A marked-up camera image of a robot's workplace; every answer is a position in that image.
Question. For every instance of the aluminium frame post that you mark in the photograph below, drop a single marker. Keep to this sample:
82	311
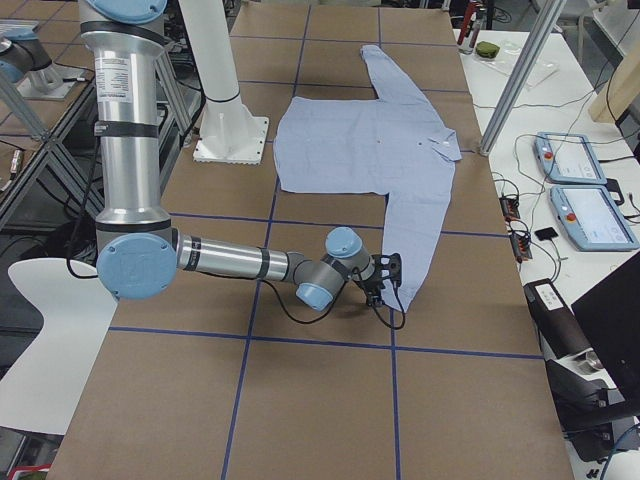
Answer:
543	25

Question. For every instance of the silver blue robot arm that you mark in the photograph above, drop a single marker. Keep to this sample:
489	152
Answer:
139	250

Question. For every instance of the orange usb hub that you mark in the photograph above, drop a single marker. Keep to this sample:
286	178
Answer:
520	241
510	208

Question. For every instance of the green cloth pouch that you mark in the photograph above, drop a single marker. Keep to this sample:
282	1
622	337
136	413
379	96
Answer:
487	50

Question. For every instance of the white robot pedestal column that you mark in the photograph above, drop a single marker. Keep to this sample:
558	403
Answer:
228	132

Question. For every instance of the light blue striped shirt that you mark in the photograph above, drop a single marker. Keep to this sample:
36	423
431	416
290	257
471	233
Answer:
395	146

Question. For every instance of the black monitor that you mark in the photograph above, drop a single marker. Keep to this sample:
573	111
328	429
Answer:
608	315

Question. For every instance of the white chair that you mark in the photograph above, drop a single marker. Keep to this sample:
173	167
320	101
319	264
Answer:
42	389

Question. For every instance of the far orange usb hub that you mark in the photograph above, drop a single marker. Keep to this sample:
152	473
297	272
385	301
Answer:
510	208

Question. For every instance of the lower blue teach pendant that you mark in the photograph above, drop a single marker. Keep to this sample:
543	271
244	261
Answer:
591	219

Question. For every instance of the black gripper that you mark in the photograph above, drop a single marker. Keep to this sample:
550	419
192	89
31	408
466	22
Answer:
372	288

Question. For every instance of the upper blue teach pendant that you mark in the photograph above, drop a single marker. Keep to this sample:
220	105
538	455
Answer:
568	159

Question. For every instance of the near orange usb hub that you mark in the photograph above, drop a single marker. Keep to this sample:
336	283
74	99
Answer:
520	241

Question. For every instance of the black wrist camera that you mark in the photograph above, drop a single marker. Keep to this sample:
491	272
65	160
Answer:
387	268

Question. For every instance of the black box with label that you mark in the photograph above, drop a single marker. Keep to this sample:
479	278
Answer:
554	319

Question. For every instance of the blue teach pendant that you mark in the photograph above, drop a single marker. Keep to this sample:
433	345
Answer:
591	219
568	159

